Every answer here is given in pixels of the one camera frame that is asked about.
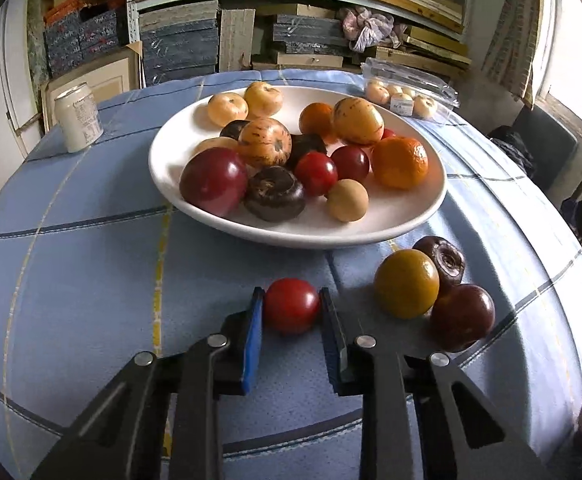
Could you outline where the stack of dark blue boxes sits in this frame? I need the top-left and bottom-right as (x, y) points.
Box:
(43, 7), (119, 81)

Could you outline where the small beige round fruit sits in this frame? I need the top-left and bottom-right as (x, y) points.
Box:
(326, 179), (370, 223)

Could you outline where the pink cloth bundle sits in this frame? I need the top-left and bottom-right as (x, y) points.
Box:
(341, 6), (407, 53)

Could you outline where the stack of grey marbled boxes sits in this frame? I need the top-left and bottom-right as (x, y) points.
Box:
(273, 15), (347, 56)

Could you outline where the striped orange fruit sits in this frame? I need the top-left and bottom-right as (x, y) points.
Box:
(237, 117), (292, 169)

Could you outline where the black jacket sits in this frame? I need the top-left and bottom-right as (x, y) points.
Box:
(488, 125), (537, 181)

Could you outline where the green marbled slab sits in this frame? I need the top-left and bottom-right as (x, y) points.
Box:
(26, 0), (52, 81)

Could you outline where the patterned beige curtain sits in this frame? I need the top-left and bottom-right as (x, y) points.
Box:
(481, 0), (547, 108)

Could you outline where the clear plastic clamshell package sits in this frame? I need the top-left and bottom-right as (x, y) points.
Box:
(361, 56), (459, 126)

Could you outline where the stack of grey slate boxes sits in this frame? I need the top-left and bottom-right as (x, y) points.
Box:
(138, 2), (220, 86)

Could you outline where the dark purple mangosteen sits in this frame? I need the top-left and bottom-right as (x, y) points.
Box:
(287, 133), (328, 171)
(412, 235), (467, 288)
(219, 119), (251, 142)
(243, 165), (307, 222)

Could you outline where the white plate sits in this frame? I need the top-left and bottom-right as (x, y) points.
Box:
(148, 85), (448, 250)

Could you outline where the grey upright board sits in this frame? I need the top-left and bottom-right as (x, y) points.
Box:
(219, 8), (256, 72)

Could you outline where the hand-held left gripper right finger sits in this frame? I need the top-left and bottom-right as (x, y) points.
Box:
(317, 286), (554, 480)

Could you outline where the dark upholstered chair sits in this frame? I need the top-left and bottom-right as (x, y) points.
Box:
(514, 105), (579, 193)

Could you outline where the white drink can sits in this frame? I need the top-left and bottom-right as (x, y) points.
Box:
(53, 81), (104, 154)

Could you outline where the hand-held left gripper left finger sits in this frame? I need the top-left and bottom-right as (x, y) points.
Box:
(30, 286), (266, 480)

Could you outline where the yellow-orange round fruit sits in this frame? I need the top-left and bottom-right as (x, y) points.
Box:
(374, 249), (441, 320)

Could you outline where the large beige oval fruit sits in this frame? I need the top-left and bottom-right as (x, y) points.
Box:
(332, 97), (385, 146)

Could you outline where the white metal shelving unit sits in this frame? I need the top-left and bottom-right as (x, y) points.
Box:
(126, 0), (472, 81)

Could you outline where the wooden picture frame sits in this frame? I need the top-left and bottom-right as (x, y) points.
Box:
(41, 42), (144, 133)

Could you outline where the large orange mandarin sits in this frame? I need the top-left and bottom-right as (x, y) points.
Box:
(371, 136), (430, 190)

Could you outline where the white door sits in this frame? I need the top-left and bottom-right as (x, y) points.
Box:
(0, 0), (46, 156)

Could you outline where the bright window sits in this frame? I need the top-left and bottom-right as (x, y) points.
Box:
(536, 0), (582, 141)

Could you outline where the dark red plum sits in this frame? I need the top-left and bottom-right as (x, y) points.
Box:
(179, 147), (250, 219)
(430, 283), (496, 353)

